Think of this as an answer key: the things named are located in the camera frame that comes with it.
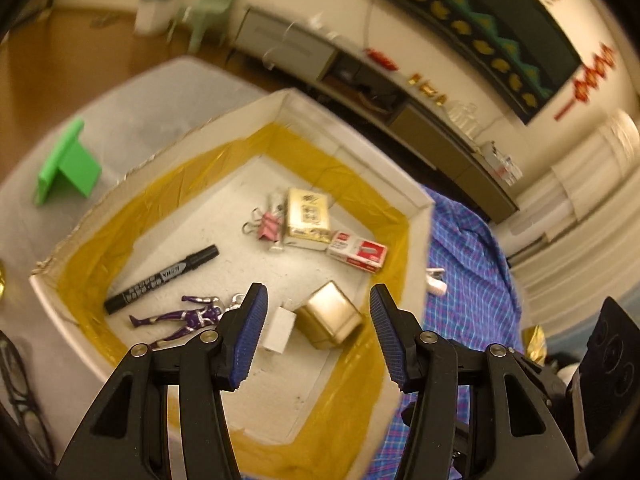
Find purple action figure toy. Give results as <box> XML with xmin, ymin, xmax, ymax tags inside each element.
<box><xmin>129</xmin><ymin>292</ymin><xmax>244</xmax><ymax>350</ymax></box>

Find white charger plug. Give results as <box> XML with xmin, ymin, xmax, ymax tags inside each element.
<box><xmin>259</xmin><ymin>307</ymin><xmax>296</xmax><ymax>354</ymax></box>

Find black permanent marker pen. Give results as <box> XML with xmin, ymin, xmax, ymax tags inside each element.
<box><xmin>103</xmin><ymin>244</ymin><xmax>219</xmax><ymax>314</ymax></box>

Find gold square tin box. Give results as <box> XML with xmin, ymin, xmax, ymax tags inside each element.
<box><xmin>294</xmin><ymin>281</ymin><xmax>362</xmax><ymax>350</ymax></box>

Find gold tea packet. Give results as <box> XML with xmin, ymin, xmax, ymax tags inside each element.
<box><xmin>283</xmin><ymin>188</ymin><xmax>332</xmax><ymax>252</ymax></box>

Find gold foil snack bag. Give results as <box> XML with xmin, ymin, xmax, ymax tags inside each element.
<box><xmin>522</xmin><ymin>325</ymin><xmax>548</xmax><ymax>365</ymax></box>

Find blue plaid cloth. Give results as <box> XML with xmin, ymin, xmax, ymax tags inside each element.
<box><xmin>366</xmin><ymin>184</ymin><xmax>526</xmax><ymax>480</ymax></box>

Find small white cube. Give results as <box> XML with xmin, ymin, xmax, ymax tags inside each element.
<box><xmin>425</xmin><ymin>268</ymin><xmax>448</xmax><ymax>297</ymax></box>

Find black eyeglasses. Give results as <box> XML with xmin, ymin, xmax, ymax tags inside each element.
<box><xmin>1</xmin><ymin>333</ymin><xmax>55</xmax><ymax>472</ymax></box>

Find red staples box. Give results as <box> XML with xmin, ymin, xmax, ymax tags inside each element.
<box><xmin>326</xmin><ymin>231</ymin><xmax>388</xmax><ymax>274</ymax></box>

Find beige window curtain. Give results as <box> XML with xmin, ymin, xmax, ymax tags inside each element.
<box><xmin>512</xmin><ymin>171</ymin><xmax>639</xmax><ymax>338</ymax></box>

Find pink binder clip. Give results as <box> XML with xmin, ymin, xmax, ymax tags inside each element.
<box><xmin>242</xmin><ymin>208</ymin><xmax>284</xmax><ymax>244</ymax></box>

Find white standing air conditioner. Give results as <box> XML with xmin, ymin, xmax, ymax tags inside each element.
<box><xmin>494</xmin><ymin>110</ymin><xmax>639</xmax><ymax>258</ymax></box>

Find white box of items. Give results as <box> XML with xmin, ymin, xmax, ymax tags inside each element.
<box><xmin>480</xmin><ymin>141</ymin><xmax>523</xmax><ymax>186</ymax></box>

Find white cardboard storage box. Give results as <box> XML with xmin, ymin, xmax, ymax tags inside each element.
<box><xmin>30</xmin><ymin>90</ymin><xmax>434</xmax><ymax>479</ymax></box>

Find green plastic stand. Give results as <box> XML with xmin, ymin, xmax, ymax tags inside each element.
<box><xmin>35</xmin><ymin>118</ymin><xmax>102</xmax><ymax>206</ymax></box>

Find grey tv cabinet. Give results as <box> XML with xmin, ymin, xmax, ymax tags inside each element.
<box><xmin>233</xmin><ymin>4</ymin><xmax>518</xmax><ymax>223</ymax></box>

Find clear glass cups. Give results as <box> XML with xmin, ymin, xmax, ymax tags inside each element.
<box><xmin>448</xmin><ymin>101</ymin><xmax>478</xmax><ymax>138</ymax></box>

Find gold ornaments on cabinet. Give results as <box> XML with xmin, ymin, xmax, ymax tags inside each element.
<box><xmin>408</xmin><ymin>73</ymin><xmax>448</xmax><ymax>106</ymax></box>

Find red dish on cabinet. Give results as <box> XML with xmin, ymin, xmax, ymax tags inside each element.
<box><xmin>364</xmin><ymin>48</ymin><xmax>399</xmax><ymax>72</ymax></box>

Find red chinese knot ornament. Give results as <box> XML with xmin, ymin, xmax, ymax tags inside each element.
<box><xmin>554</xmin><ymin>44</ymin><xmax>616</xmax><ymax>122</ymax></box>

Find green plastic child chair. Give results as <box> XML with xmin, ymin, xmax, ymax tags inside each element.
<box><xmin>166</xmin><ymin>0</ymin><xmax>235</xmax><ymax>55</ymax></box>

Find white waste bin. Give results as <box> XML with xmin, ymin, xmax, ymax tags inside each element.
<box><xmin>134</xmin><ymin>0</ymin><xmax>178</xmax><ymax>37</ymax></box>

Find wall mounted television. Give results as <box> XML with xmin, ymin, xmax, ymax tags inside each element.
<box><xmin>387</xmin><ymin>0</ymin><xmax>582</xmax><ymax>124</ymax></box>

